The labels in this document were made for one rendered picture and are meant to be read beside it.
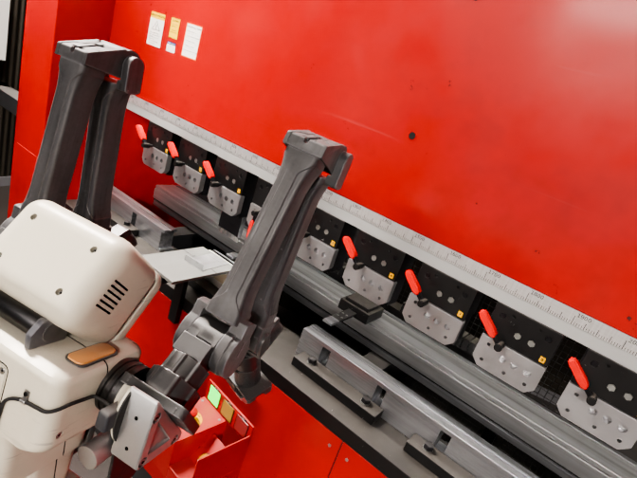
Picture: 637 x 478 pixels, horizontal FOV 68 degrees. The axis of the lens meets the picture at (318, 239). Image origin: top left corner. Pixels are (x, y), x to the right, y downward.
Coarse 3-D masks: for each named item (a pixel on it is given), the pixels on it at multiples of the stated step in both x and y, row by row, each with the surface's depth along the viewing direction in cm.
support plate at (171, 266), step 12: (168, 252) 157; (180, 252) 160; (192, 252) 163; (204, 252) 166; (156, 264) 147; (168, 264) 150; (180, 264) 152; (168, 276) 142; (180, 276) 145; (192, 276) 147; (204, 276) 150
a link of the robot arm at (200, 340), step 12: (192, 324) 76; (204, 324) 76; (216, 324) 76; (180, 336) 73; (192, 336) 74; (204, 336) 75; (216, 336) 75; (180, 348) 72; (192, 348) 72; (204, 348) 72; (204, 360) 72
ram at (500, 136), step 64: (128, 0) 179; (192, 0) 158; (256, 0) 142; (320, 0) 128; (384, 0) 118; (448, 0) 108; (512, 0) 100; (576, 0) 93; (192, 64) 161; (256, 64) 144; (320, 64) 130; (384, 64) 119; (448, 64) 110; (512, 64) 102; (576, 64) 95; (256, 128) 147; (320, 128) 132; (384, 128) 121; (448, 128) 111; (512, 128) 103; (576, 128) 96; (384, 192) 123; (448, 192) 112; (512, 192) 104; (576, 192) 97; (512, 256) 105; (576, 256) 98
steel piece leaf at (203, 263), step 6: (186, 258) 155; (192, 258) 154; (198, 258) 160; (204, 258) 161; (210, 258) 163; (192, 264) 154; (198, 264) 153; (204, 264) 157; (210, 264) 158; (216, 264) 160; (222, 264) 161
